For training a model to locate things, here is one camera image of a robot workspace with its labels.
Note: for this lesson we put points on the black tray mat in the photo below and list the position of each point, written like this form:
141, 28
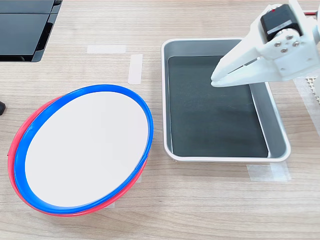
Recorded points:
212, 125

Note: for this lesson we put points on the narrow clear tape strip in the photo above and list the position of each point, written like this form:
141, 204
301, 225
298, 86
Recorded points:
135, 68

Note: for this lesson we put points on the red rimmed white plate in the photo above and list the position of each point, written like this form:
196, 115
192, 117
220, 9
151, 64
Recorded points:
11, 162

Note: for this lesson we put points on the small black object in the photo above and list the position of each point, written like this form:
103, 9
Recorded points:
2, 107

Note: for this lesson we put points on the blue rimmed white plate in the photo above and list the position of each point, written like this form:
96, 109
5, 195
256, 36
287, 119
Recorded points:
85, 150

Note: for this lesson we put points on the steel tray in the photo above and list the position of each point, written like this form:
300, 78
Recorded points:
272, 125

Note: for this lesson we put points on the short clear tape strip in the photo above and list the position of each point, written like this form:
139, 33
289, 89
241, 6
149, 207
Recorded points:
106, 49

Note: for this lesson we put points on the black flat device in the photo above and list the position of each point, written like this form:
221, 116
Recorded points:
22, 35

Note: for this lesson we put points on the wide clear tape patch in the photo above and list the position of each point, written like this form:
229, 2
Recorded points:
268, 172

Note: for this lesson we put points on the pale perforated plate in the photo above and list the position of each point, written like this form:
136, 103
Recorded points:
311, 83

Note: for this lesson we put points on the long clear tape band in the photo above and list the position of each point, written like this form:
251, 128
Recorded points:
306, 100

